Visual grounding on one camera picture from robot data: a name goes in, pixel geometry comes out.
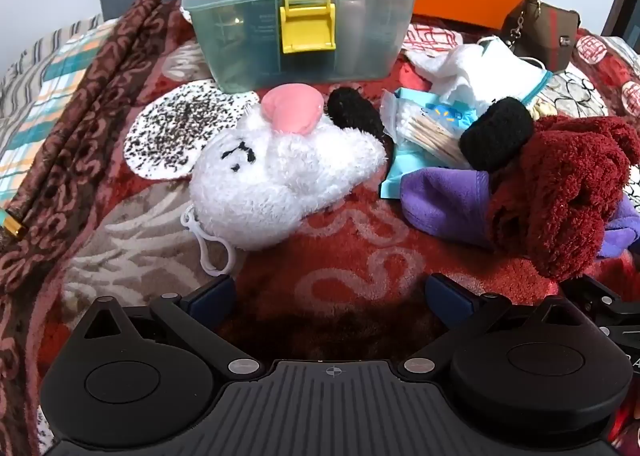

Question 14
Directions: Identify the brown patterned cloth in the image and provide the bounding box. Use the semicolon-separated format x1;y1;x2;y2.
0;0;168;294

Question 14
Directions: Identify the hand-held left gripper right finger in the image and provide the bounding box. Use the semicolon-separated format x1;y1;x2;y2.
397;272;597;382

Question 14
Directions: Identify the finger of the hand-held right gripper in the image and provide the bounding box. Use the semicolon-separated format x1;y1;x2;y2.
562;273;640;332

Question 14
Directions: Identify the maroon fluffy cloth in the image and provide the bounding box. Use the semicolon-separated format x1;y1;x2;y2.
486;115;637;283

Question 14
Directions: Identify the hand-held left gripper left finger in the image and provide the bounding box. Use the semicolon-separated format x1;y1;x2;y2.
82;273;263;382

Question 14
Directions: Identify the gold capped tube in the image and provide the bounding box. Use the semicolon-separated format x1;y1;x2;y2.
0;209;29;242

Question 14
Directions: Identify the plaid striped bed sheet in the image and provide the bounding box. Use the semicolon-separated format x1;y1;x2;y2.
0;13;122;219

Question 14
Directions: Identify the light blue packet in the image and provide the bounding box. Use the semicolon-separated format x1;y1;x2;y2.
379;88;482;200

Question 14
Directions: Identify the purple cloth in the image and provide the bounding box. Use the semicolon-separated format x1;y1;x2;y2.
399;169;640;258

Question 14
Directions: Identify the clear small bottle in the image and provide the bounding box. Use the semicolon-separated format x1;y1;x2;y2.
336;0;368;74

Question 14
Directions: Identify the red patterned blanket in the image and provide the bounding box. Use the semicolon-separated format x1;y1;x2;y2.
0;0;640;456

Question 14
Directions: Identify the white cloth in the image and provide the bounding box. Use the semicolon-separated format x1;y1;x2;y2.
404;43;506;103

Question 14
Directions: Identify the bag of cotton swabs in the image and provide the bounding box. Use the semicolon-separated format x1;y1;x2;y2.
382;91;472;168

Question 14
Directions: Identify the white red printed sheet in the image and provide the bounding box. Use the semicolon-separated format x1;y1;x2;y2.
402;22;640;123

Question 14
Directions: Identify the brown handbag gold chain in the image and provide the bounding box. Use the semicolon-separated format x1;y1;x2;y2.
505;0;582;73

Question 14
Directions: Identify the black fluffy round item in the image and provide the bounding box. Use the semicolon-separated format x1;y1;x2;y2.
458;96;535;172

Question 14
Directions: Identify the clear plastic storage box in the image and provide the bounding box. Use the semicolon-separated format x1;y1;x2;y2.
181;0;424;94

